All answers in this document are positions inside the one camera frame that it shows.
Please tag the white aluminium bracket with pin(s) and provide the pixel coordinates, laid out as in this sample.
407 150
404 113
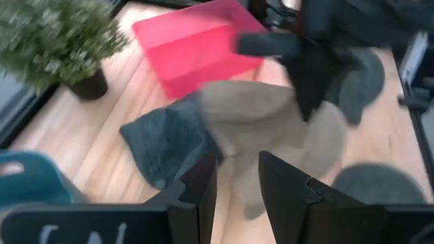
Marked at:
414 57

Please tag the dark grey knit hat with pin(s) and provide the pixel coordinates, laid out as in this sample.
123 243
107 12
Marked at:
166 142

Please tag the red plastic bin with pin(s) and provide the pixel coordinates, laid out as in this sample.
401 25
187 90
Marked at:
196 51

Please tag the teal plastic basket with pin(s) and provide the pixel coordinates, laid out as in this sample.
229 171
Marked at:
34 183

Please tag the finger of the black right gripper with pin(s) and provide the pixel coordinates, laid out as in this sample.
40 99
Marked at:
310 84
268 45

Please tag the black table edge rail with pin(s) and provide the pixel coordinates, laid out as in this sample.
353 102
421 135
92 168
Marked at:
422 135
23 115

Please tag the artificial green plant black pot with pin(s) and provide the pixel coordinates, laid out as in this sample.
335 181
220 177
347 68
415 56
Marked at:
51 40

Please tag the beige knit hat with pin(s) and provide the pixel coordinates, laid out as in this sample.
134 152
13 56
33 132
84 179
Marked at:
251 118

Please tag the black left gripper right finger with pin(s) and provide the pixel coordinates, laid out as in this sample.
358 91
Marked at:
291 210

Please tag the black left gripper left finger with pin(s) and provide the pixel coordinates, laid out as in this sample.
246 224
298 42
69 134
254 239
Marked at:
183 217

